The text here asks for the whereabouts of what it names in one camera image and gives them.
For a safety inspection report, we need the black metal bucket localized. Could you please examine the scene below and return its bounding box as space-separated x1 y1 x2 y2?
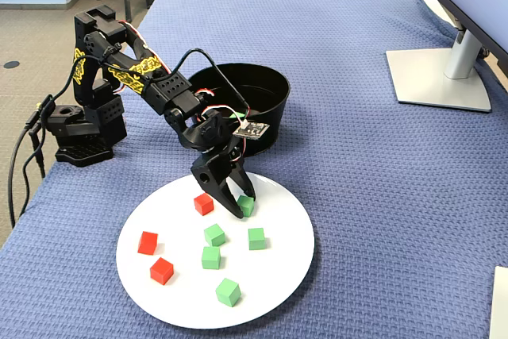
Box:
182 62 291 159

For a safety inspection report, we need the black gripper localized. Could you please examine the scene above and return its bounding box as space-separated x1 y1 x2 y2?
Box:
190 141 256 220

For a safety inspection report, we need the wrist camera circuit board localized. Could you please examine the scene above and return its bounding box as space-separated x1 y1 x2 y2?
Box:
232 120 271 141

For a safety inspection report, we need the white round plate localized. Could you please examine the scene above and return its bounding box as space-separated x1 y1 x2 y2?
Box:
115 169 316 330

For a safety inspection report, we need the red plastic cube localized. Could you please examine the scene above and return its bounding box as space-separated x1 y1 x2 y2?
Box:
149 256 175 287
193 192 215 217
137 231 159 256

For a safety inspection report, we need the black base cable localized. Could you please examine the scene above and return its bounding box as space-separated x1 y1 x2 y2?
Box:
19 132 47 215
6 116 40 229

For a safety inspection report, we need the blue woven table cloth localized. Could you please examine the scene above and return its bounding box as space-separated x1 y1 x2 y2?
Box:
0 0 508 339

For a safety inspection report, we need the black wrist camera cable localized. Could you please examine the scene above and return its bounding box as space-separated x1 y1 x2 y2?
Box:
47 48 250 121

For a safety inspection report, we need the white flat board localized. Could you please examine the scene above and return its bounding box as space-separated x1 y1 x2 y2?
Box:
490 265 508 339

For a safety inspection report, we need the silver monitor stand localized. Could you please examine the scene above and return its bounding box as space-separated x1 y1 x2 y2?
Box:
385 17 493 113

